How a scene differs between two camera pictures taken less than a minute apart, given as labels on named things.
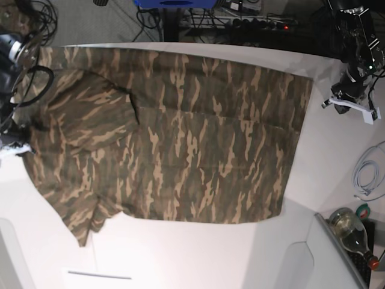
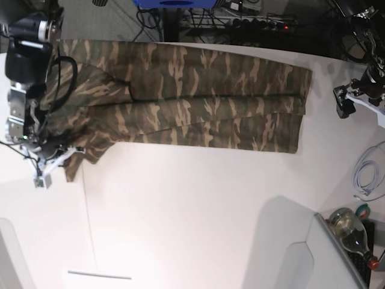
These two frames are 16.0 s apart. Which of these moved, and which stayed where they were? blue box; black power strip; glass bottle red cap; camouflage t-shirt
Moved: camouflage t-shirt
Stayed: black power strip; glass bottle red cap; blue box
